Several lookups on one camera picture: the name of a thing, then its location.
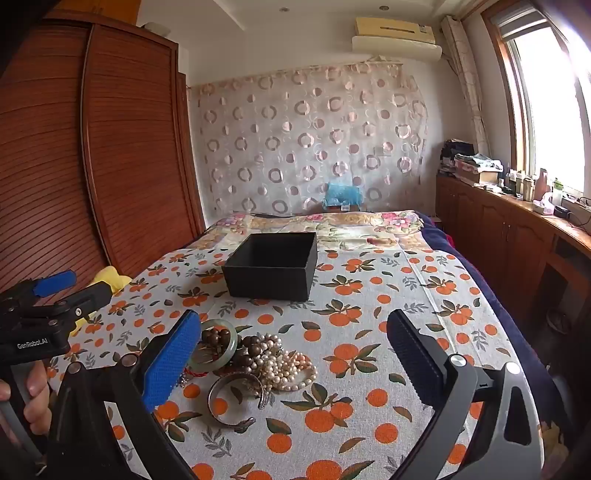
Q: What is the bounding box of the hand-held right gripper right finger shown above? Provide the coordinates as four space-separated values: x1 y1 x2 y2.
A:
387 309 541 480

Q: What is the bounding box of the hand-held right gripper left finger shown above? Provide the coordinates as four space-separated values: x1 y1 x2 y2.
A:
46 309 204 480

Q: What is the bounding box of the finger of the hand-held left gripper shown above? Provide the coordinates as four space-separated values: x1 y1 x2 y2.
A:
0 270 78 319
14 282 112 333

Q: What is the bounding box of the red string bracelet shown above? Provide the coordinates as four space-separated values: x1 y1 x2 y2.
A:
178 367 208 388

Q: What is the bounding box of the pale green jade bangle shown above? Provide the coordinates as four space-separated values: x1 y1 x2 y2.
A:
189 318 239 373

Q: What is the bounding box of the brown wooden bead bracelet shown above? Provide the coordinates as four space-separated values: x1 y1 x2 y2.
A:
201 325 266 370

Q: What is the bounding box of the silver carved bangle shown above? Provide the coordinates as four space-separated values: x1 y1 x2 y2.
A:
226 369 274 409

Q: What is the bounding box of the black cardboard box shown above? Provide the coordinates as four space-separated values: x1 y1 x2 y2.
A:
222 232 318 303

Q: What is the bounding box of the person's left hand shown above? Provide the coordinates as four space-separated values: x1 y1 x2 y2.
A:
0 367 51 437

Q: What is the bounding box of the yellow cloth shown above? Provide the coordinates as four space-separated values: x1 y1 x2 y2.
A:
69 266 132 333

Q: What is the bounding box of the orange fruit print bedsheet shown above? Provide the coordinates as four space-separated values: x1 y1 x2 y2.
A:
46 247 546 480

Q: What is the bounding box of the navy blue blanket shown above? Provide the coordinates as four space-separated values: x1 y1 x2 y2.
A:
418 211 573 416

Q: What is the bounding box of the brown wooden wardrobe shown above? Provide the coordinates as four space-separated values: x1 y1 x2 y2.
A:
0 11 207 301

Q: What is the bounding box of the floral quilt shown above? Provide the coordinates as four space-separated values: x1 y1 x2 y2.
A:
203 210 423 252

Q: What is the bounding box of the brown wooden cabinet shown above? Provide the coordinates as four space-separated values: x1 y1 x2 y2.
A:
435 173 591 333

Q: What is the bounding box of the blue plastic bag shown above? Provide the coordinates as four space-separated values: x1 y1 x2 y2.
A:
324 182 361 207

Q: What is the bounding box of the row of small bottles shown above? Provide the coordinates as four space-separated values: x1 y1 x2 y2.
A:
503 168 537 200

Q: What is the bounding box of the stack of folded clothes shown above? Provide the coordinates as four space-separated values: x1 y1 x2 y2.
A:
438 138 476 176

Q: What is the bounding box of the tied patterned window curtain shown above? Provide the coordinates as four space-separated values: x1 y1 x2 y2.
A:
441 16 490 155

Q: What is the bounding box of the wooden framed window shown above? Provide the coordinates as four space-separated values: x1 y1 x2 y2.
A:
480 0 591 199

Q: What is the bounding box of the white air deflector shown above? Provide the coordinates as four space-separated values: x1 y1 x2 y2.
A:
352 35 442 63

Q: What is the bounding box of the grey roller blind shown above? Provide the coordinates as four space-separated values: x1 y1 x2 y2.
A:
490 0 557 40

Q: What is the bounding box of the circle patterned wall curtain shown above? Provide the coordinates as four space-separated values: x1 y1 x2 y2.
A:
187 60 430 217

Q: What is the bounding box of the wall air conditioner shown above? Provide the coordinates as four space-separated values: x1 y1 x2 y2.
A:
355 17 437 45

